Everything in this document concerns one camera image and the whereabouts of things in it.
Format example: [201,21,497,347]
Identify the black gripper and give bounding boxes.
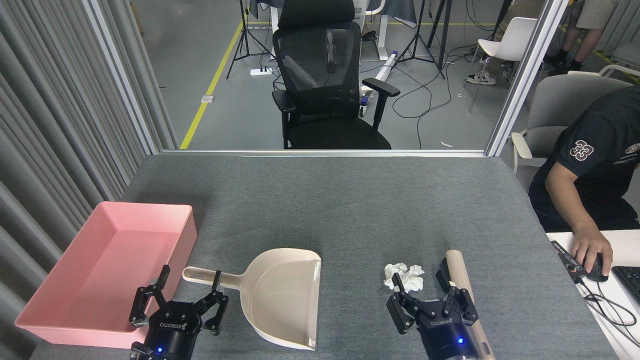
[386,257,480,360]
[129,265,230,360]

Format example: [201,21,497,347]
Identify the beige hand brush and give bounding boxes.
[435,249,496,360]

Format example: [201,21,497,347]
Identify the beige plastic dustpan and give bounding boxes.
[181,248,322,351]

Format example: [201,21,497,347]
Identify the black computer mouse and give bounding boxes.
[585,252,610,283]

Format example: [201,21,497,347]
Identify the pink plastic bin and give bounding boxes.
[14,201,198,351]

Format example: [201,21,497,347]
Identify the person's right hand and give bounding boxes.
[571,229,614,276]

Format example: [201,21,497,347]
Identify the black control box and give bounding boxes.
[550,240,588,285]

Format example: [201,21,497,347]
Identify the black keyboard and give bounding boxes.
[611,265,640,304]

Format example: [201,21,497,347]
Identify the white desk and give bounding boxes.
[546,230,640,360]

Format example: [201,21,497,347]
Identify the grey pleated curtain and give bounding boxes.
[0,0,178,360]
[595,0,640,57]

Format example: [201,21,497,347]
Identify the seated person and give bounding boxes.
[528,85,640,233]

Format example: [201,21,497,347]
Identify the grey upholstered armchair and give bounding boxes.
[510,74,636,175]

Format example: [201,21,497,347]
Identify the white tube with blue ends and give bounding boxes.
[360,50,399,117]

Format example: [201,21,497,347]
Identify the black mesh office chair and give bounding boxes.
[271,0,401,150]

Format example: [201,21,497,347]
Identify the black tripod stand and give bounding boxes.
[226,0,274,80]
[397,0,453,80]

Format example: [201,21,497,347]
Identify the white plastic chair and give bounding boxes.
[463,17,538,113]

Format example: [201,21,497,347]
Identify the white chair armrest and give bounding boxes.
[567,64,640,85]

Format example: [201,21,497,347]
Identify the person on white chair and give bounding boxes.
[466,0,547,86]

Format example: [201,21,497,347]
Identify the standing person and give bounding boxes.
[544,0,621,77]

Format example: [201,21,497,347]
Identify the black cable on desk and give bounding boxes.
[575,279,640,347]

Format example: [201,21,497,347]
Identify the silver frame rail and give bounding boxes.
[160,148,488,158]

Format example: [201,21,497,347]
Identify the black floor cable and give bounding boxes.
[360,47,483,150]

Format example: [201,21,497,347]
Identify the silver frame post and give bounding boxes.
[486,0,571,157]
[82,0,163,155]

